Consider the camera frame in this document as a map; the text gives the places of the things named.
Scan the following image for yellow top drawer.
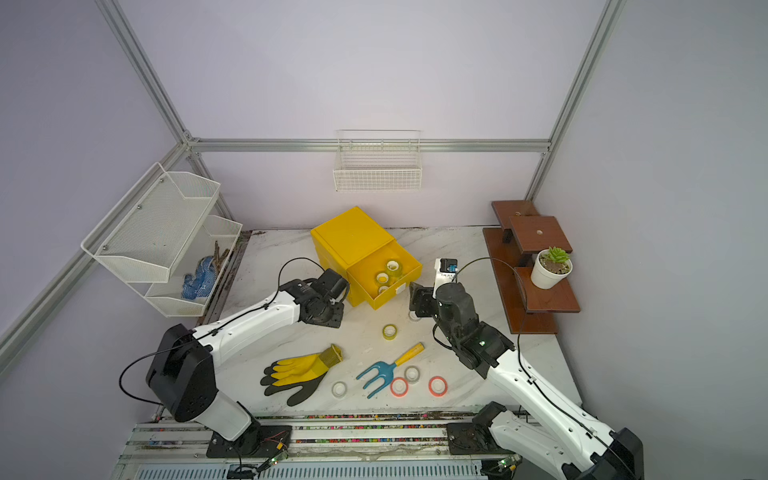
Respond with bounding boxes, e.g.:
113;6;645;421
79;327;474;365
347;241;422;310

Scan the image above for yellow plastic drawer cabinet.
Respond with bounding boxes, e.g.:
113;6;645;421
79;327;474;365
311;207;395;310

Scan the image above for red tape roll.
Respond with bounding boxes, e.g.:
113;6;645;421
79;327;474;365
428;376;448;397
390;377;409;398

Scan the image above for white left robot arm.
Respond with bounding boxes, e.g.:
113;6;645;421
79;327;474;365
146;269;349;459

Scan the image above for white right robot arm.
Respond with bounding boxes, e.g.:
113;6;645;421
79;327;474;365
409;282;644;479

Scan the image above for yellow black work glove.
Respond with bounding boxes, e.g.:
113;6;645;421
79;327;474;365
260;344;344;407

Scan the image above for blue yellow garden fork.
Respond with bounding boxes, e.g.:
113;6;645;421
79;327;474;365
356;342;425;399

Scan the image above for brown wooden step shelf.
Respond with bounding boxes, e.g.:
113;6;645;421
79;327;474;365
483;200;581;334

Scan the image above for white potted succulent plant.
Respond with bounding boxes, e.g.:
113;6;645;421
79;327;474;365
531;247;573;290

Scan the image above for blue glove in shelf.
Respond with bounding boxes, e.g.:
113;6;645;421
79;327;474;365
181;256;218;301

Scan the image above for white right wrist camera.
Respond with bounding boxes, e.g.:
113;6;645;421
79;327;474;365
433;258;459;297

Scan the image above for white wire wall basket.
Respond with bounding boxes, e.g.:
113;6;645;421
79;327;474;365
333;129;423;193

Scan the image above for metal base rail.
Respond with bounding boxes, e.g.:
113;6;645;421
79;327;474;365
111;411;532;479

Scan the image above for white mesh wall shelf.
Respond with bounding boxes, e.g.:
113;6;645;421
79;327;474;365
81;163;242;317

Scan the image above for aluminium frame rail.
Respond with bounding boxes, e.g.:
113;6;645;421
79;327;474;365
0;0;205;373

